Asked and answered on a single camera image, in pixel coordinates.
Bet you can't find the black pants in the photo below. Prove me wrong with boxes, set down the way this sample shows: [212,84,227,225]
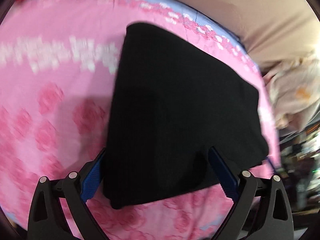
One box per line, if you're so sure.
[101,23,269,209]

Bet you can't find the pink rose bed sheet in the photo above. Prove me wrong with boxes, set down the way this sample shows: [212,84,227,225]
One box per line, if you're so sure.
[1,0,280,228]

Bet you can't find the floral cream blanket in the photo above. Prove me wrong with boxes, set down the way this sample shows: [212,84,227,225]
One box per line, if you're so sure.
[264,54,319,132]

